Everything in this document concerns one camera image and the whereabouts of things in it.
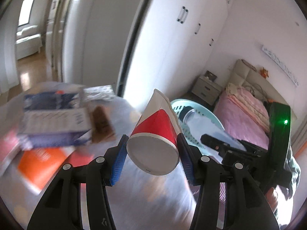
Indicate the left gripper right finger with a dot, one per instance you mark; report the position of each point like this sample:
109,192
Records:
246,206

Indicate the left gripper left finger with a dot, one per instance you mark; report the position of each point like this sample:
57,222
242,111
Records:
60,205

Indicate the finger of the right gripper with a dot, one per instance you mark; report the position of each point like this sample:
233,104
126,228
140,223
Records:
216,144

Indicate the red white paper cup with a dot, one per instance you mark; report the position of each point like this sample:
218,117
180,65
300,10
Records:
152,146

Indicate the brown paper bag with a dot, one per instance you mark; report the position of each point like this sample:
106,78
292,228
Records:
103,131

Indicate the blue white milk carton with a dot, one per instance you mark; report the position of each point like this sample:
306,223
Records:
54,119

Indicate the person's right hand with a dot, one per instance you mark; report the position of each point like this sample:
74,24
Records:
272,199

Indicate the mint green laundry basket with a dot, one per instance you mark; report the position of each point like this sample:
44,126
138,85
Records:
178,105

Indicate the bed with pink blanket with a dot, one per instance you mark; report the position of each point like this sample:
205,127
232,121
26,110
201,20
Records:
243,106

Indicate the beige nightstand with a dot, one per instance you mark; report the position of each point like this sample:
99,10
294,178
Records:
207,90

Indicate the framed picture on nightstand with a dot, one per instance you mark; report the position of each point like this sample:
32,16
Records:
209,75

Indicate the orange plush toy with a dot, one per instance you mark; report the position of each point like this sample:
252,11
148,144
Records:
264,73

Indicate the white wardrobe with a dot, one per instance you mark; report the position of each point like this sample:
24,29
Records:
173,45

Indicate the white sofa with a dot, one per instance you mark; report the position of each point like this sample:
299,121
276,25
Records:
28,42

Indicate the window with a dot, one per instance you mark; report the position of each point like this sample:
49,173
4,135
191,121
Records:
25,12

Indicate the wall sign strip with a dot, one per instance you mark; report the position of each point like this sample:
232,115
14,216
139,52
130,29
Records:
276,60

